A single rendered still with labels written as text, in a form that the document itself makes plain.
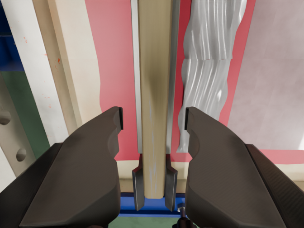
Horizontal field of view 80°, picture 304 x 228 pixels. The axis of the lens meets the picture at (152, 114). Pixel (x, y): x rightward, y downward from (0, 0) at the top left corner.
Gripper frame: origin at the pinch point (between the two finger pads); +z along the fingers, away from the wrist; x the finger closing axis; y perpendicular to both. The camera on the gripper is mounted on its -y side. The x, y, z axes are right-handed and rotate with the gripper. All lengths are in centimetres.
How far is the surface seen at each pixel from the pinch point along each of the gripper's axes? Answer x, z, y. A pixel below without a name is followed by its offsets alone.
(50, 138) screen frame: -17.2, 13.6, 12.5
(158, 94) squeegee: 0.4, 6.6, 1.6
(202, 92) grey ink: 7.7, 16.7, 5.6
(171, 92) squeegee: 2.3, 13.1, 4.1
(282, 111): 21.6, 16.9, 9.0
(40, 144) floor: -99, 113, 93
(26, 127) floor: -105, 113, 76
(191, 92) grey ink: 5.9, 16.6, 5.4
